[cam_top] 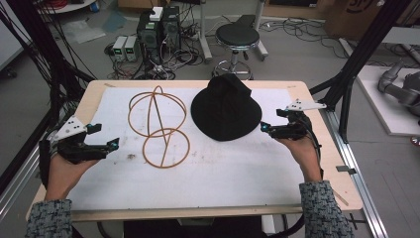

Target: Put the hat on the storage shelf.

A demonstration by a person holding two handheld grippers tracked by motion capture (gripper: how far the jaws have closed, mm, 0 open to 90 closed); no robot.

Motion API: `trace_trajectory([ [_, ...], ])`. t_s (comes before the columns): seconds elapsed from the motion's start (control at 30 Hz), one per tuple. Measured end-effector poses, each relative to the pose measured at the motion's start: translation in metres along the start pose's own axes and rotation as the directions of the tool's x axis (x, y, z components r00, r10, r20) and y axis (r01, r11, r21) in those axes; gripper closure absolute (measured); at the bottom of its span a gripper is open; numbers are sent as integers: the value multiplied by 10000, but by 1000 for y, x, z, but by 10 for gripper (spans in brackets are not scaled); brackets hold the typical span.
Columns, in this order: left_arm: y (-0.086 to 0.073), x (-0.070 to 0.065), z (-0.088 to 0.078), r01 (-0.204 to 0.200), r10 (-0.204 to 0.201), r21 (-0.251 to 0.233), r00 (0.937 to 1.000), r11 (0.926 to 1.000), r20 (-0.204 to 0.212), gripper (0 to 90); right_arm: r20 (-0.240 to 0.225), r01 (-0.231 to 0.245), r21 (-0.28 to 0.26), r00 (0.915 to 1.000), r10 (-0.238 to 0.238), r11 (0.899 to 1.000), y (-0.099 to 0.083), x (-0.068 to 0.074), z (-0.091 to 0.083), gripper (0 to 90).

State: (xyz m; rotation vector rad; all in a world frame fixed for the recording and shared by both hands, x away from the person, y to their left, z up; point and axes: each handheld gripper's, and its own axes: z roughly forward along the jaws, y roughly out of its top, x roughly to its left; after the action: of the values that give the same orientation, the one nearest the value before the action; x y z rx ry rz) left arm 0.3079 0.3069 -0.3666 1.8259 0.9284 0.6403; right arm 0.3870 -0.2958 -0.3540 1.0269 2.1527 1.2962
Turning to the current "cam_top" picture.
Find cardboard box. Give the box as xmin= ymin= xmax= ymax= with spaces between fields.
xmin=324 ymin=0 xmax=420 ymax=42

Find large black computer tower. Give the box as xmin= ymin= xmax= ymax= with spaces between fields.
xmin=136 ymin=11 xmax=163 ymax=65

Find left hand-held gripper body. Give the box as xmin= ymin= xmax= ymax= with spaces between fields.
xmin=49 ymin=115 xmax=109 ymax=165

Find brown wire hat stand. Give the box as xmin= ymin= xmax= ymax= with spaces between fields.
xmin=127 ymin=84 xmax=191 ymax=170

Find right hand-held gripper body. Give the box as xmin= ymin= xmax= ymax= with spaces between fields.
xmin=269 ymin=98 xmax=328 ymax=141

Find clear plastic sheet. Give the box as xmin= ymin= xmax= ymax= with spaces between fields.
xmin=60 ymin=19 xmax=107 ymax=45

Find black bucket hat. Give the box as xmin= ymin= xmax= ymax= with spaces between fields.
xmin=190 ymin=72 xmax=263 ymax=143

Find aluminium rail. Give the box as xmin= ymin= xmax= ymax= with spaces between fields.
xmin=320 ymin=108 xmax=390 ymax=238
xmin=0 ymin=144 xmax=46 ymax=222

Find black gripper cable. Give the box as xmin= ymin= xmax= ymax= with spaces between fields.
xmin=305 ymin=113 xmax=325 ymax=181

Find slim black computer tower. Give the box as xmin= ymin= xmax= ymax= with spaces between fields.
xmin=160 ymin=5 xmax=182 ymax=52

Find wooden table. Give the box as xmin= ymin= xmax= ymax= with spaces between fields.
xmin=25 ymin=78 xmax=364 ymax=223

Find person's right hand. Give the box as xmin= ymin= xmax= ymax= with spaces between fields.
xmin=276 ymin=134 xmax=324 ymax=183

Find white platform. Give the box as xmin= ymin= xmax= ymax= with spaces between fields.
xmin=356 ymin=64 xmax=420 ymax=138

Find black round stool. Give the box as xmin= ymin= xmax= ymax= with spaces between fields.
xmin=212 ymin=22 xmax=263 ymax=80

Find white round table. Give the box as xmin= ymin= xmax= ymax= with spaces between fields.
xmin=35 ymin=0 xmax=99 ymax=15

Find loose black floor cables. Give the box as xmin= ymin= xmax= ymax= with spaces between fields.
xmin=259 ymin=17 xmax=350 ymax=60

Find grey bench power supply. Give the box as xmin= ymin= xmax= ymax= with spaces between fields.
xmin=124 ymin=35 xmax=141 ymax=62
xmin=111 ymin=35 xmax=129 ymax=62

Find black metal frame with cables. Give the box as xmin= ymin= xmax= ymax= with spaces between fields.
xmin=0 ymin=0 xmax=97 ymax=196

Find black metal frame post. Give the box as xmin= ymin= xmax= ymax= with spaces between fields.
xmin=309 ymin=0 xmax=414 ymax=144

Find white table mat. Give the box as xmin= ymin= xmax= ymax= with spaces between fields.
xmin=66 ymin=86 xmax=307 ymax=212

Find person's left hand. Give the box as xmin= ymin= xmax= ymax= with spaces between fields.
xmin=45 ymin=153 xmax=101 ymax=201

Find white box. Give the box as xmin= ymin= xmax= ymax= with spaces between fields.
xmin=149 ymin=6 xmax=164 ymax=22

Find tangle of floor cables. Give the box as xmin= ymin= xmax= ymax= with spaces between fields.
xmin=104 ymin=31 xmax=206 ymax=81

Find small metal bracket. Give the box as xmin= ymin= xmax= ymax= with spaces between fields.
xmin=335 ymin=165 xmax=358 ymax=176

